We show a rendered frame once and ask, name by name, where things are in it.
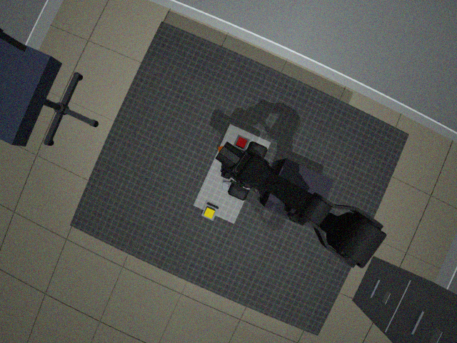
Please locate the red button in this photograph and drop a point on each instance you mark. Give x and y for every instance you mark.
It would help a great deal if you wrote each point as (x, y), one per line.
(241, 143)

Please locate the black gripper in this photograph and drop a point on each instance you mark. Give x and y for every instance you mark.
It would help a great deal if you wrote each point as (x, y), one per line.
(237, 190)

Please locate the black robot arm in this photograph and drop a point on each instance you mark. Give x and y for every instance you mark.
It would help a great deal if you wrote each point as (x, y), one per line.
(355, 236)

